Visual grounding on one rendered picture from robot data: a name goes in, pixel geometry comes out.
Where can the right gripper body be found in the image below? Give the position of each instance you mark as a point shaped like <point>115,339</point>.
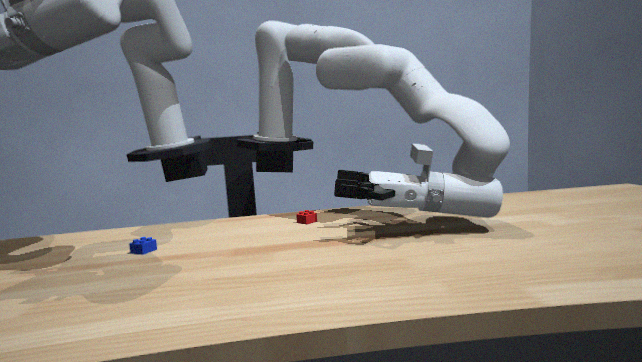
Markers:
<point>13,53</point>

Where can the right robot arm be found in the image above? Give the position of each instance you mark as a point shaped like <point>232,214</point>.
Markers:
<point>48,27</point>

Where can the blue toy building block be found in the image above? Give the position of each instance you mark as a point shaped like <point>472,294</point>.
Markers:
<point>144,246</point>

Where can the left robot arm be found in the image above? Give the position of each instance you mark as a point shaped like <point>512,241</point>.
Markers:
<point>342,62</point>

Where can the red toy brick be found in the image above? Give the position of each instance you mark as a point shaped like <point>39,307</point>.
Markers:
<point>306,217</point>

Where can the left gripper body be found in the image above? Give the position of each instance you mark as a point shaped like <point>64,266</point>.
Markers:
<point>404,185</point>

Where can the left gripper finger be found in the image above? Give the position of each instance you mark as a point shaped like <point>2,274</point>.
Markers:
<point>353,189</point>
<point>361,177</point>

